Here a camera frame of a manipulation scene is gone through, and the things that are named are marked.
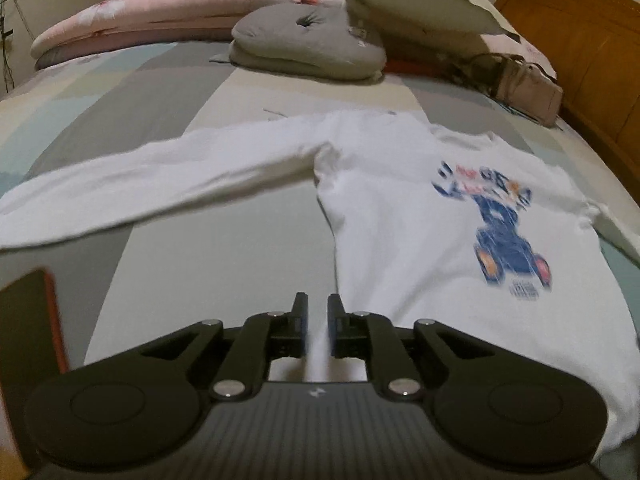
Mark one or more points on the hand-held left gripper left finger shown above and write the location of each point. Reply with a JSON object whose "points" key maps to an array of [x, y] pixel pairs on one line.
{"points": [[301, 330]]}

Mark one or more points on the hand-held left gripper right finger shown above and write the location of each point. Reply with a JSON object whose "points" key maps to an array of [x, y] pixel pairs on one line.
{"points": [[332, 330]]}

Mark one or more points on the white printed sweatshirt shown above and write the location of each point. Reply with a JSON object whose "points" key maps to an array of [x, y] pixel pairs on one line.
{"points": [[400, 235]]}

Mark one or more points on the red cloth item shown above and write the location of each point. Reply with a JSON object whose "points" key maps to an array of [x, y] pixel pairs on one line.
{"points": [[415, 67]]}

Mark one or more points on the smartphone with orange case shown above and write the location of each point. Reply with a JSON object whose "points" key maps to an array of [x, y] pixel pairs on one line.
{"points": [[25, 335]]}

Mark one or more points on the grey round cushion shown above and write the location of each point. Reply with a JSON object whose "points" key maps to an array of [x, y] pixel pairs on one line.
{"points": [[300, 45]]}

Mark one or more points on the pink handbag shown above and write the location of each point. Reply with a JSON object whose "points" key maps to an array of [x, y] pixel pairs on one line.
{"points": [[525, 95]]}

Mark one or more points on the pastel checked pillow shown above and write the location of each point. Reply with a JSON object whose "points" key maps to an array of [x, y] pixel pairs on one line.
{"points": [[425, 5]]}

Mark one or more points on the pink floral quilt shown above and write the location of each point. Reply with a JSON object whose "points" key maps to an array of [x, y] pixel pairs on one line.
{"points": [[150, 15]]}

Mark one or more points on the wooden headboard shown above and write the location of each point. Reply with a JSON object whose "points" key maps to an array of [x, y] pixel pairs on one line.
{"points": [[590, 50]]}

